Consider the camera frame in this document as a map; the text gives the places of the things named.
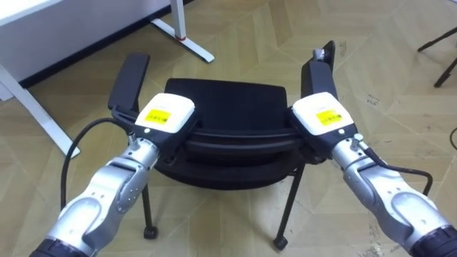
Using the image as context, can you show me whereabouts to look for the black stand legs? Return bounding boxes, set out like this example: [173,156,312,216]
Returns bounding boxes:
[417,25,457,89]

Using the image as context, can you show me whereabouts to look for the black office chair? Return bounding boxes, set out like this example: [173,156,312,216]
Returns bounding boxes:
[107,40,339,251]

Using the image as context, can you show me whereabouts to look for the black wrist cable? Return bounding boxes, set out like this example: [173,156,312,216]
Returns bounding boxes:
[59,117,126,211]
[363,146,434,197]

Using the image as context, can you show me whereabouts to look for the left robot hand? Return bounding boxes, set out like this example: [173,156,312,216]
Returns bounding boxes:
[129,92,199,160]

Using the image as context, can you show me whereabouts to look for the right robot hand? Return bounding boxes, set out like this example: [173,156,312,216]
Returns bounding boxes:
[288,91,359,161]

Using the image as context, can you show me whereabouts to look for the white desk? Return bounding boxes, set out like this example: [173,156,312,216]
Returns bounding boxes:
[0,0,216,159]

